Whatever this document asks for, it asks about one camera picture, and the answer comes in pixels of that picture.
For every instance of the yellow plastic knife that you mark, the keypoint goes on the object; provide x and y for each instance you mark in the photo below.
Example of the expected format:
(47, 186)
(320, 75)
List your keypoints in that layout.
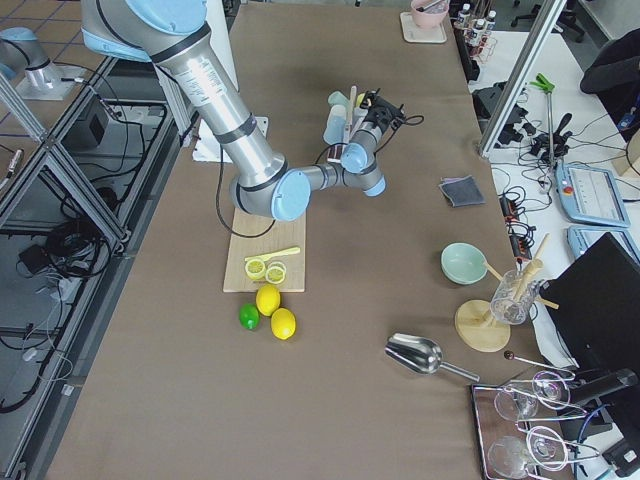
(275, 254)

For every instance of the pink bowl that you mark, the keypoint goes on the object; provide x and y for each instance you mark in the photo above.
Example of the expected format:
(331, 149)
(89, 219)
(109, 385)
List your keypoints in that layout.
(428, 14)

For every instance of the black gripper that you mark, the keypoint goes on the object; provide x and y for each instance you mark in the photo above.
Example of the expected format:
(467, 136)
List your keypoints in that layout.
(382, 113)

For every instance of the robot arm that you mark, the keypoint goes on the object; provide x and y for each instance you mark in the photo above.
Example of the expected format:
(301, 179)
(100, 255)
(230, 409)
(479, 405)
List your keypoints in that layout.
(23, 54)
(175, 36)

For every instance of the wooden mug tree stand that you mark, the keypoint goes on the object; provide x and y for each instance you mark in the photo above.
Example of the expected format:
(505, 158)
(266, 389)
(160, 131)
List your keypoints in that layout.
(486, 326)

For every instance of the white tray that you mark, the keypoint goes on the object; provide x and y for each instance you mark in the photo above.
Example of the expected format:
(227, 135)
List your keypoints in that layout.
(430, 31)

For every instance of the green bowl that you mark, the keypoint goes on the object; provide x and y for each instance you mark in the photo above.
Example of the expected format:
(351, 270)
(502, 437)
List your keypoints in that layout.
(463, 263)

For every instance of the metal grabber rod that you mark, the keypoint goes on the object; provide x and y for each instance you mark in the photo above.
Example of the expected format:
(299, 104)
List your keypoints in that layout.
(547, 87)

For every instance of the aluminium frame post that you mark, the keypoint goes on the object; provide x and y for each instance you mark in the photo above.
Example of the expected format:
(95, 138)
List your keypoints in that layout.
(542, 27)

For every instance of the grey cloth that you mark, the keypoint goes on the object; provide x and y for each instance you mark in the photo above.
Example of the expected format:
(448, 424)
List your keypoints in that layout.
(461, 191)

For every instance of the light blue cup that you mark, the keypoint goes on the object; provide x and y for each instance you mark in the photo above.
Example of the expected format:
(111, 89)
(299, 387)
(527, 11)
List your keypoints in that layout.
(335, 124)

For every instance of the glass mug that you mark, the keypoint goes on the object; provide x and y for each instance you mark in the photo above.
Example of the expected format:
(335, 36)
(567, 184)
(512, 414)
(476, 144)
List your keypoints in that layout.
(514, 297)

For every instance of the wire glass rack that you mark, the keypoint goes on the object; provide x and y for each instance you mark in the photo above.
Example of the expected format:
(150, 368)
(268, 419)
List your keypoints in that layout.
(502, 444)

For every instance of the blue teach pendant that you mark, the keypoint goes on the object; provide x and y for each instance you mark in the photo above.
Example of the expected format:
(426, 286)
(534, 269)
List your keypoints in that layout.
(590, 196)
(580, 238)

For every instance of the metal scoop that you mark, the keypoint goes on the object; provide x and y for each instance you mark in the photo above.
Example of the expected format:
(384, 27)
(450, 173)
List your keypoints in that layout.
(422, 355)

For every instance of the wine glass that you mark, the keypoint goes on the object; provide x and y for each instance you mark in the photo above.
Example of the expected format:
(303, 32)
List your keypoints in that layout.
(546, 448)
(551, 390)
(514, 405)

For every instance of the green lime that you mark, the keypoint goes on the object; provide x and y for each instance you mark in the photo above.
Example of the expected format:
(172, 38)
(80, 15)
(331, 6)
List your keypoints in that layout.
(249, 316)

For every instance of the yellow lemon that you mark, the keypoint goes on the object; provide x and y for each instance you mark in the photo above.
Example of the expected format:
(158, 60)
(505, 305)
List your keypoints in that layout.
(283, 323)
(268, 299)

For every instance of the lemon slice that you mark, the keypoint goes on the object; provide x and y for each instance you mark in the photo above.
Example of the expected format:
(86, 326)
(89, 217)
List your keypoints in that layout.
(255, 269)
(275, 273)

